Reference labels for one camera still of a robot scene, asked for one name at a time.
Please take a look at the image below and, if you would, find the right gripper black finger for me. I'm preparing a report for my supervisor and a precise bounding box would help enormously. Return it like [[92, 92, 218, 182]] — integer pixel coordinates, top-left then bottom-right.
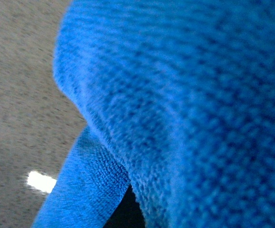
[[104, 185, 145, 228]]

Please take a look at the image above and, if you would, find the blue microfiber cloth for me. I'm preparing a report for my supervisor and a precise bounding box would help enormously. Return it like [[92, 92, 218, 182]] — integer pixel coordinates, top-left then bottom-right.
[[33, 0, 275, 228]]

